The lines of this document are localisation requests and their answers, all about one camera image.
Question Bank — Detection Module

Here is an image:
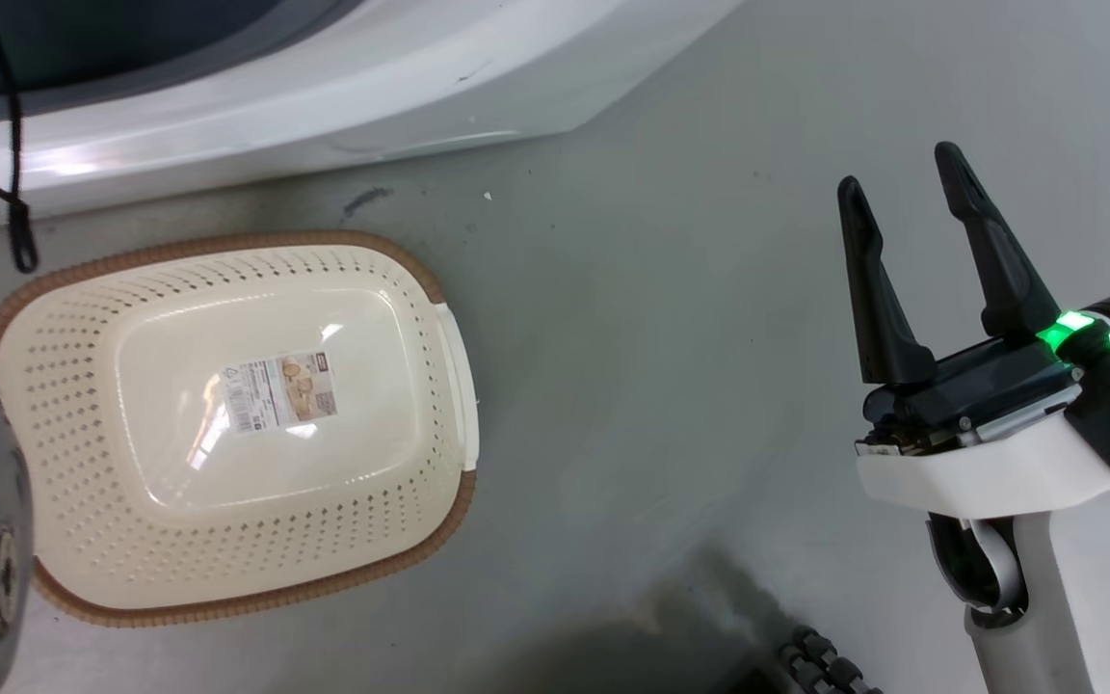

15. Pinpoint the paper label sticker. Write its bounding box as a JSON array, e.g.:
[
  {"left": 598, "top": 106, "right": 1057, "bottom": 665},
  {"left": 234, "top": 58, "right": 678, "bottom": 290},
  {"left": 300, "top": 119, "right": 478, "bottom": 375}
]
[{"left": 221, "top": 351, "right": 339, "bottom": 434}]

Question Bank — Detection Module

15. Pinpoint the thin black cable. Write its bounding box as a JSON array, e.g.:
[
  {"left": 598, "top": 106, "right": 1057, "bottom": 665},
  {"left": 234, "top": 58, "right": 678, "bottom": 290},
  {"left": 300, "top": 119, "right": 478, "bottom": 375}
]
[{"left": 0, "top": 0, "right": 40, "bottom": 274}]

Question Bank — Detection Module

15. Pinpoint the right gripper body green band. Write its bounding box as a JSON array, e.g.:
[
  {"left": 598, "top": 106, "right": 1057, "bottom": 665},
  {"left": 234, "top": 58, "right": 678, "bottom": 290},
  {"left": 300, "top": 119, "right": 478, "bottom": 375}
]
[{"left": 854, "top": 292, "right": 1110, "bottom": 520}]

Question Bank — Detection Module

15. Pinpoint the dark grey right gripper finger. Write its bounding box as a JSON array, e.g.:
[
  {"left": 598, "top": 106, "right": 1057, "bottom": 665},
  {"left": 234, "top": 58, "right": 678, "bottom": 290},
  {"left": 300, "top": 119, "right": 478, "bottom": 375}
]
[
  {"left": 837, "top": 176, "right": 938, "bottom": 387},
  {"left": 934, "top": 142, "right": 1062, "bottom": 340}
]

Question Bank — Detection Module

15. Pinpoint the cream perforated laundry basket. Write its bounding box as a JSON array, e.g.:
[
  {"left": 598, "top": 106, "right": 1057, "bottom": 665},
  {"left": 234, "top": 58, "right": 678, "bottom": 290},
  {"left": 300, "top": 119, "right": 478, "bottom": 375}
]
[{"left": 0, "top": 230, "right": 480, "bottom": 628}]

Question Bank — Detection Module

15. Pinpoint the white washing machine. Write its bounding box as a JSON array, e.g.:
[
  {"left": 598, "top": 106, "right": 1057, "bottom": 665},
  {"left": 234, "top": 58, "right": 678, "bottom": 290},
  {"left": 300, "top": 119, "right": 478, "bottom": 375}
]
[{"left": 0, "top": 0, "right": 744, "bottom": 221}]

